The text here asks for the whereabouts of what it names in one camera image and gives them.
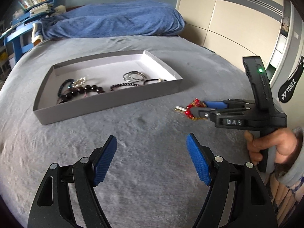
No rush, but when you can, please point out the dark wire bangle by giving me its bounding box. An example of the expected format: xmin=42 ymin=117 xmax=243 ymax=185
xmin=127 ymin=70 xmax=146 ymax=82

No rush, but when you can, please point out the small dark red bead bracelet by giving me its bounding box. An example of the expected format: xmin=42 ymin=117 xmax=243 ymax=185
xmin=109 ymin=82 xmax=140 ymax=92

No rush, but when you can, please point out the right hand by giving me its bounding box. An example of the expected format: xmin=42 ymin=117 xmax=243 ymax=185
xmin=244 ymin=128 xmax=302 ymax=166

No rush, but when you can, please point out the grey sleeve right forearm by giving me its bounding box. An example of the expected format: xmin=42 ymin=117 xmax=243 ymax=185
xmin=267 ymin=127 xmax=304 ymax=226

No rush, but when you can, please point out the red bead gold tassel charm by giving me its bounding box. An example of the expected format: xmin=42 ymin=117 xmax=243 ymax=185
xmin=174 ymin=98 xmax=207 ymax=122

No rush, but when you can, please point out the cream wardrobe with grey stripes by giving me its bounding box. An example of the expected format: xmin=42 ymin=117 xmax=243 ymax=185
xmin=177 ymin=0 xmax=303 ymax=88

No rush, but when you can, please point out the grey bedspread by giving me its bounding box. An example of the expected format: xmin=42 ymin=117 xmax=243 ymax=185
xmin=1 ymin=36 xmax=253 ymax=227

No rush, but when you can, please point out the blue wooden desk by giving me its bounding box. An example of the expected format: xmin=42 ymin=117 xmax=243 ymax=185
xmin=1 ymin=0 xmax=57 ymax=63

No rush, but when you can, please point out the pearl bracelet pink cord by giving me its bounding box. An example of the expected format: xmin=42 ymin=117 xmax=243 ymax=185
xmin=71 ymin=76 xmax=87 ymax=89

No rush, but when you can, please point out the large dark wooden bead bracelet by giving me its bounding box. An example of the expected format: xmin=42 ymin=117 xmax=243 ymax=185
xmin=58 ymin=84 xmax=106 ymax=104

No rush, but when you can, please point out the white plush toy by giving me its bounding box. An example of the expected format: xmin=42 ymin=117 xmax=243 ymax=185
xmin=54 ymin=5 xmax=67 ymax=14

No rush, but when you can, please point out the grey cardboard tray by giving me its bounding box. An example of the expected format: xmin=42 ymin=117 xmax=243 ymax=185
xmin=33 ymin=50 xmax=182 ymax=125

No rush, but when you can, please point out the silver bangle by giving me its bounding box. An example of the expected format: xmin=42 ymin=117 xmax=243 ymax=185
xmin=123 ymin=71 xmax=141 ymax=83

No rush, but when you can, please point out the blue blanket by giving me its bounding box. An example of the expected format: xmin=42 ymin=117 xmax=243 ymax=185
xmin=32 ymin=0 xmax=185 ymax=41

